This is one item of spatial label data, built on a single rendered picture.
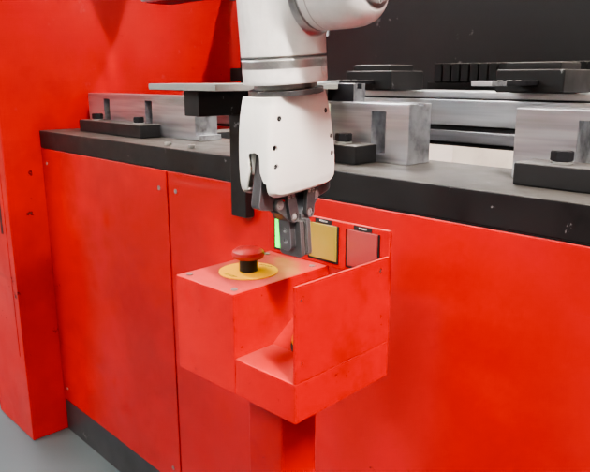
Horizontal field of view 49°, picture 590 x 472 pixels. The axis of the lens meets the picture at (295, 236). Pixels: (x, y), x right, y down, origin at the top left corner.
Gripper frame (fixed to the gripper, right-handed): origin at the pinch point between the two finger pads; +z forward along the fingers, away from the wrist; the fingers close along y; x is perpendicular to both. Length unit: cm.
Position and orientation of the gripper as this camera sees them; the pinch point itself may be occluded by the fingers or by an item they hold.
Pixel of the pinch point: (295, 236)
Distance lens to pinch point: 68.4
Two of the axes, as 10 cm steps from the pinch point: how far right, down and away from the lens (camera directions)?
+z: 0.6, 9.5, 3.0
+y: -6.9, 2.6, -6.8
